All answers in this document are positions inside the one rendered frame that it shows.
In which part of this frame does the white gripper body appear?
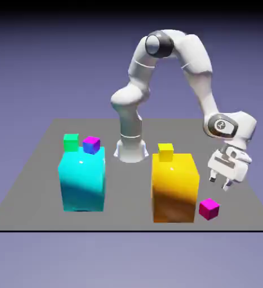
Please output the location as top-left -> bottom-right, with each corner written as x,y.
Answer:
207,148 -> 251,183

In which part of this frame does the small magenta cube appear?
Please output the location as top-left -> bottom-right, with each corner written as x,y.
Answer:
198,198 -> 220,221

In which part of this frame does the small yellow cube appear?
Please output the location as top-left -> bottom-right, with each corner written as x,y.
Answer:
157,143 -> 174,163

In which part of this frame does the small purple cube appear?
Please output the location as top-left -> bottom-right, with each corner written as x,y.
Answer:
82,136 -> 101,155

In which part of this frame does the small green cube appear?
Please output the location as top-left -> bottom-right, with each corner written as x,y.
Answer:
63,133 -> 80,153

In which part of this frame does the large orange box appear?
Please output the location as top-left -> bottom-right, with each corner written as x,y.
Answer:
151,153 -> 200,224

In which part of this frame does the large cyan box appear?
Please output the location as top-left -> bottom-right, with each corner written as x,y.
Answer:
57,146 -> 106,213

